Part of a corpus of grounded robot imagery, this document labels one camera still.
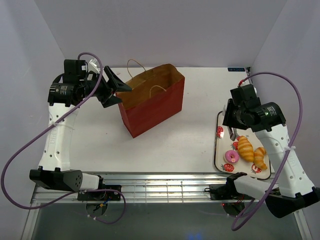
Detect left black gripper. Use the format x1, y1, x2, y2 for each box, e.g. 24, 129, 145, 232
80, 65, 132, 108

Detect silver metal tongs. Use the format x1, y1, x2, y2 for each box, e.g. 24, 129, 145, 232
227, 126, 239, 142

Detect large fake croissant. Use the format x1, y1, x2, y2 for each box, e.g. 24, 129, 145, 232
237, 135, 254, 162

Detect red paper bag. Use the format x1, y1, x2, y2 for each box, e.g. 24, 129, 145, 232
115, 63, 185, 138

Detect small fake croissant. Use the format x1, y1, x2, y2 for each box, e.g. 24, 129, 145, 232
253, 147, 268, 171

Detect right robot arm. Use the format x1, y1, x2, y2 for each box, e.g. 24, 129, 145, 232
222, 84, 320, 218

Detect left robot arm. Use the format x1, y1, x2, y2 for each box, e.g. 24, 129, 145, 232
29, 59, 132, 200

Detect pink fake donut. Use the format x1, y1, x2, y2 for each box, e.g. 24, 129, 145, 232
223, 150, 240, 165

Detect strawberry pattern tray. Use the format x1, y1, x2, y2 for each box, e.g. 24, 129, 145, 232
213, 111, 274, 180

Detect right blue table label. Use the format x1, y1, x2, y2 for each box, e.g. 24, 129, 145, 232
227, 67, 246, 72

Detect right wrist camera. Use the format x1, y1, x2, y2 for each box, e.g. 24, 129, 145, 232
237, 79, 258, 95

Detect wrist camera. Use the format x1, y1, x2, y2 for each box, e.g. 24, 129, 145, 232
88, 58, 100, 74
237, 79, 258, 95

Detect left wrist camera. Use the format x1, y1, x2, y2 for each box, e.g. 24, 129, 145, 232
88, 58, 100, 74

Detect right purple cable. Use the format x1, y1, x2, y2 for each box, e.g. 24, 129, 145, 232
231, 71, 305, 231

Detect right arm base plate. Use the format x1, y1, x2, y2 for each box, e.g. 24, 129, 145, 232
204, 184, 253, 201

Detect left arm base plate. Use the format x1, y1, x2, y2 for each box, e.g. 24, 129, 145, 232
77, 184, 122, 202

